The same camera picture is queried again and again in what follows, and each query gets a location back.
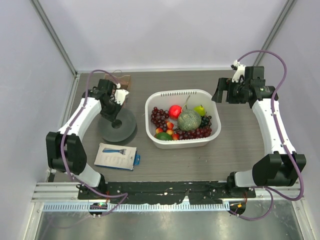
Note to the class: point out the aluminium frame rail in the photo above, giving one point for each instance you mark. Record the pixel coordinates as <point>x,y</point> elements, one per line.
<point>68,191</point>

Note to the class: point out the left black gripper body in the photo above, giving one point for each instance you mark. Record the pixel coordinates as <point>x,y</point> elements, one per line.
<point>111,111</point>

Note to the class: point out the blue razor package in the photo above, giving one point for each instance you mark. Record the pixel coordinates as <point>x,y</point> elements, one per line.
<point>117,157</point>

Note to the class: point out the grey cable spool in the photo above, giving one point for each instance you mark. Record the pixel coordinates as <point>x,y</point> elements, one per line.
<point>119,134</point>

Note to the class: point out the red apple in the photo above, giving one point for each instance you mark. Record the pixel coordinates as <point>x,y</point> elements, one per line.
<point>174,111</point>

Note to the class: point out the small peach fruits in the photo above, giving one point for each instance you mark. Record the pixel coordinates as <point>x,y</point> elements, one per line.
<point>167,132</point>

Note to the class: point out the white plastic basket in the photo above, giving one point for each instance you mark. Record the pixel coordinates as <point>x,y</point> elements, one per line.
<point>187,99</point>

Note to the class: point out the green netted melon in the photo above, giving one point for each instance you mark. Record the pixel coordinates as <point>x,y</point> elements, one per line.
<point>189,120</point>

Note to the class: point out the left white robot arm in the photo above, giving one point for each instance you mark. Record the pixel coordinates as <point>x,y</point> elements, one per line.
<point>64,148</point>

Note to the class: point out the green avocado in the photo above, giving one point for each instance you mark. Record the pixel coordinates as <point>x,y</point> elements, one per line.
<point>163,136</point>

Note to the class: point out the green pear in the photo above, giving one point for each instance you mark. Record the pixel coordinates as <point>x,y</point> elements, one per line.
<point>200,110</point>

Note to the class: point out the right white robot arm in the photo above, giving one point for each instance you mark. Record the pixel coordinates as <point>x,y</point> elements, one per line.
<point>281,165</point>

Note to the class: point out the red grape bunch left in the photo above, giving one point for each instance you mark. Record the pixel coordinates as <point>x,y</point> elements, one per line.
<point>159,117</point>

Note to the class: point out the clear cable box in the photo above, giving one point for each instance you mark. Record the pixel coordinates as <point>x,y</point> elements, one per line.
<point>118,77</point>

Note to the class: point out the dark grape bunch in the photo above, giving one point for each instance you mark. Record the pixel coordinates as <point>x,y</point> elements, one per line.
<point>205,121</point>

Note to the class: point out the white slotted cable duct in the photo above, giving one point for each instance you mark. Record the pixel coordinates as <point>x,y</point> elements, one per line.
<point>95,207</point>

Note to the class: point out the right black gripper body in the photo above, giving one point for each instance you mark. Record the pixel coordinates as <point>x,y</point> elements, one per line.
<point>239,89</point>

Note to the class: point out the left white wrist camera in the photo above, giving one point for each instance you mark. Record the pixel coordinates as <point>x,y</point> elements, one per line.
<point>120,95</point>

